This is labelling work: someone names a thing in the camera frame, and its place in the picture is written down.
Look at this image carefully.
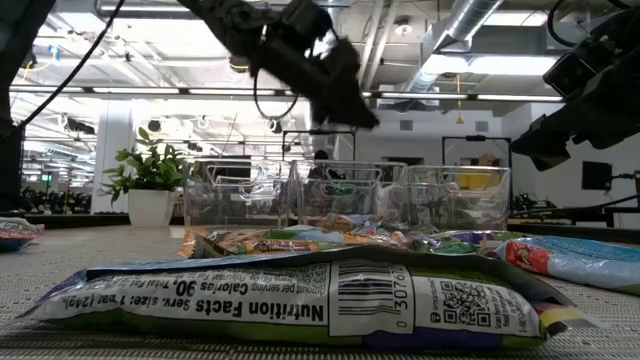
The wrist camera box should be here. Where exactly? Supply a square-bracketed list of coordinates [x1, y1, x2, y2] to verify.
[282, 0, 334, 39]
[542, 49, 609, 99]

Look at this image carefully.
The person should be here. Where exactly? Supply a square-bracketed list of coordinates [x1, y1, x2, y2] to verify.
[307, 148, 346, 181]
[457, 152, 501, 191]

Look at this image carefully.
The blue green granola bar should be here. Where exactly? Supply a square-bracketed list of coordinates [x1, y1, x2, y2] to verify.
[19, 244, 604, 351]

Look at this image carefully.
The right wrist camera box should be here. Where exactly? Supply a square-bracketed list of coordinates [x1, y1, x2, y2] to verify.
[542, 49, 609, 99]

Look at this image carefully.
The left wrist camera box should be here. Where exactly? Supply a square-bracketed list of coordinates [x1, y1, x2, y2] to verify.
[282, 0, 334, 39]

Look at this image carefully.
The black monitor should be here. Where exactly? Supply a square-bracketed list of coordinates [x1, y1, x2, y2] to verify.
[581, 160, 614, 192]

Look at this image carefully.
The silver spiral air duct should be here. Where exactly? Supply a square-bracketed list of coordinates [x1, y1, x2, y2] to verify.
[399, 0, 504, 95]

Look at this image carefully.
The black camera with yellow cable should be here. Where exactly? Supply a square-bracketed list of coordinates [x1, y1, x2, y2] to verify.
[228, 53, 251, 75]

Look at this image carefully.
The black rig frame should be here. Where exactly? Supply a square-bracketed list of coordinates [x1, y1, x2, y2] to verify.
[441, 134, 513, 169]
[282, 128, 357, 162]

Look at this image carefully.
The yellow hanging cone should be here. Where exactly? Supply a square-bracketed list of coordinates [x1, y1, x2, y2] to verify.
[453, 73, 465, 125]

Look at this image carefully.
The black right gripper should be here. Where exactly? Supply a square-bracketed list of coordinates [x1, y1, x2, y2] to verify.
[510, 9, 640, 173]

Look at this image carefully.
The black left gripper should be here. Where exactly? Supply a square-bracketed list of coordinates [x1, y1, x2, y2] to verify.
[249, 19, 381, 130]

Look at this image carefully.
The green plant in white pot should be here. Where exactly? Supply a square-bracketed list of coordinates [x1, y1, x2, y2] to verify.
[99, 127, 194, 229]

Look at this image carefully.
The clear plastic bin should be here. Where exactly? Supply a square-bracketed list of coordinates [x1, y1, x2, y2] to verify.
[399, 165, 511, 232]
[183, 158, 294, 229]
[292, 159, 407, 226]

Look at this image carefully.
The yellow orange granola bar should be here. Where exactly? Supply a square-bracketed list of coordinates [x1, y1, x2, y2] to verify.
[178, 227, 322, 259]

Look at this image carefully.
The grey woven placemat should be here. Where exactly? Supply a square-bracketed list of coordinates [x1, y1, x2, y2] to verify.
[0, 224, 640, 360]

